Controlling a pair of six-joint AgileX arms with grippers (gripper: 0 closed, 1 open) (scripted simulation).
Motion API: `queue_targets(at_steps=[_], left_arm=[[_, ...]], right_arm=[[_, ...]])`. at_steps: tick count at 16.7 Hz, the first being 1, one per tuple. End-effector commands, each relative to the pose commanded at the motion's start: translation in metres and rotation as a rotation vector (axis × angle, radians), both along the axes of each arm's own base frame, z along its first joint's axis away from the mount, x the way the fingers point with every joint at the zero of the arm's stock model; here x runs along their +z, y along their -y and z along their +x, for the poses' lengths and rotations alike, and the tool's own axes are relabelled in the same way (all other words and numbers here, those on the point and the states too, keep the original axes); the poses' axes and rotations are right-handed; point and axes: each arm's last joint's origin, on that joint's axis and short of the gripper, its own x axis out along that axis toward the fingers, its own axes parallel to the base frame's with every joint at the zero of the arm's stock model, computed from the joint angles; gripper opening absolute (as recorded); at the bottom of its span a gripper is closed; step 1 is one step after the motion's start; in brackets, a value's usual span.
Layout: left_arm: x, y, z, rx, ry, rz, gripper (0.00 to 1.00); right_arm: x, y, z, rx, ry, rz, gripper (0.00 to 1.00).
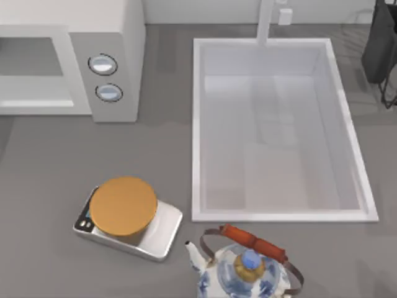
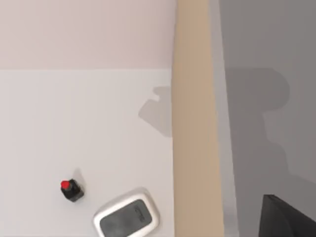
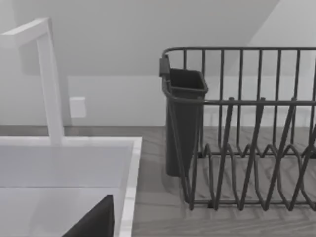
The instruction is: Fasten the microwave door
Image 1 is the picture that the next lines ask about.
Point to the blue and white teapot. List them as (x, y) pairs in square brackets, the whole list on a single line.
[(248, 273)]

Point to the small round microwave knob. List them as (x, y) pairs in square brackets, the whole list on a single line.
[(108, 92)]

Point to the round orange scale plate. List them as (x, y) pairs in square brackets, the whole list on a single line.
[(122, 206)]

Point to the pale microwave oven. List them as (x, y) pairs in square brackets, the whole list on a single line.
[(124, 37)]

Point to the tall white tap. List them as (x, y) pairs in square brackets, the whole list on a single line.
[(266, 21)]

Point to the white sink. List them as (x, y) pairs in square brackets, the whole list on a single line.
[(279, 130)]

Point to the silver kitchen scale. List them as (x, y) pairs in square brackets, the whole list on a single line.
[(161, 229)]

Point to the large round microwave knob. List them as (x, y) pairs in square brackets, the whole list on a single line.
[(102, 64)]

